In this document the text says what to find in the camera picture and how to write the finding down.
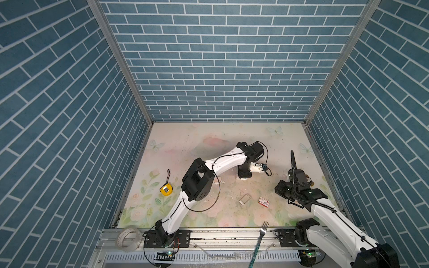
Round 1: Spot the clear tape roll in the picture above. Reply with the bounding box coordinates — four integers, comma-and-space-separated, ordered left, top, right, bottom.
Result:
116, 227, 143, 252

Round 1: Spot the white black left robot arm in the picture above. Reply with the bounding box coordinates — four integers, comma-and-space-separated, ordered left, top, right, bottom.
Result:
154, 141, 268, 239

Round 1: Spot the green handled fork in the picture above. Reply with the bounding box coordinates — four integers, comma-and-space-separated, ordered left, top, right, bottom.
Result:
248, 221, 269, 268

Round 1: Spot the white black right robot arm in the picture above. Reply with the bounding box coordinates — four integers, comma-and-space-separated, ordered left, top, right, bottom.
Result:
275, 153, 400, 268

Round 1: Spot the red white staple box sleeve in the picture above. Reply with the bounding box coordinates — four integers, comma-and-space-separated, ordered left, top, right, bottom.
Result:
258, 197, 270, 208

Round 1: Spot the aluminium corner post left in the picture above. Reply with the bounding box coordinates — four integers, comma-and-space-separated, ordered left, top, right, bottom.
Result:
87, 0, 153, 127

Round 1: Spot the white staple box tray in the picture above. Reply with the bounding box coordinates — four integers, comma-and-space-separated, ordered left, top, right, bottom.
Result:
239, 194, 251, 206

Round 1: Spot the yellow small object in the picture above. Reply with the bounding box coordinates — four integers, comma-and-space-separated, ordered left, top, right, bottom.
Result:
159, 183, 173, 196

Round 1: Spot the aluminium corner post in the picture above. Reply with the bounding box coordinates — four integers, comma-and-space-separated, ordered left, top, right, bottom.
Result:
87, 0, 153, 127
303, 0, 381, 128

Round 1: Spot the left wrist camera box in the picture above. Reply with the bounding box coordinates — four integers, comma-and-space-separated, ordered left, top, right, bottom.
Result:
249, 162, 268, 173

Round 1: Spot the aluminium corner post right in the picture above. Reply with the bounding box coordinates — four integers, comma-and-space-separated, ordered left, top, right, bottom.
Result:
303, 0, 381, 128

